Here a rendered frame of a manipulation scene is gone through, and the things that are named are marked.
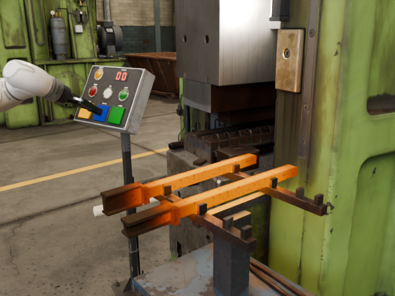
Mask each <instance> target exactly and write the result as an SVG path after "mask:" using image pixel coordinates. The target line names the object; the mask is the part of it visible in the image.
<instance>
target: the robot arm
mask: <svg viewBox="0 0 395 296"><path fill-rule="evenodd" d="M2 74H3V77H4V78H0V112H5V111H7V110H10V109H12V108H14V107H15V106H17V105H19V104H20V103H22V102H23V101H24V100H25V99H28V98H30V97H36V96H40V97H42V98H44V99H47V100H50V101H53V102H58V103H60V104H64V103H66V102H67V103H70V104H72V105H75V106H77V107H80V108H81V109H83V108H84V109H87V110H88V111H89V112H92V113H94V114H96V115H98V116H101V114H102V111H103V109H101V108H99V107H97V106H95V105H94V104H93V103H91V102H89V101H87V100H86V99H84V98H83V97H79V96H77V95H76V94H74V93H71V89H70V88H69V87H68V86H66V85H64V84H63V82H62V81H60V80H58V79H56V78H54V77H53V76H51V75H49V74H47V73H46V72H45V71H44V70H43V69H41V68H39V67H37V66H35V65H33V64H31V63H28V62H25V61H22V60H16V59H14V60H11V61H9V62H8V63H7V64H6V65H5V67H4V69H3V72H2Z"/></svg>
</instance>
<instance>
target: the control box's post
mask: <svg viewBox="0 0 395 296"><path fill-rule="evenodd" d="M120 140H121V149H122V161H123V178H124V186H125V185H127V184H131V183H133V180H132V162H131V152H130V151H131V148H130V134H127V133H120ZM134 213H135V209H134V208H132V209H129V210H126V216H128V215H131V214H134ZM128 246H129V250H130V251H135V250H137V246H136V237H134V238H130V239H128ZM129 262H130V276H131V277H132V287H133V291H135V286H134V285H133V278H135V277H137V276H138V275H139V274H138V256H137V252H135V253H129Z"/></svg>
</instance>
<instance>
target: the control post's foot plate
mask: <svg viewBox="0 0 395 296"><path fill-rule="evenodd" d="M111 287H112V289H113V291H114V292H115V294H116V296H144V295H143V294H142V293H141V292H140V291H139V290H138V289H137V288H136V287H135V291H133V287H132V277H129V279H127V280H124V281H120V282H118V281H116V283H114V284H112V285H111Z"/></svg>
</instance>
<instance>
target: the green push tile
mask: <svg viewBox="0 0 395 296"><path fill-rule="evenodd" d="M125 110H126V109H125V108H122V107H114V106H113V107H112V110H111V113H110V116H109V119H108V123H111V124H115V125H121V123H122V119H123V116H124V113H125Z"/></svg>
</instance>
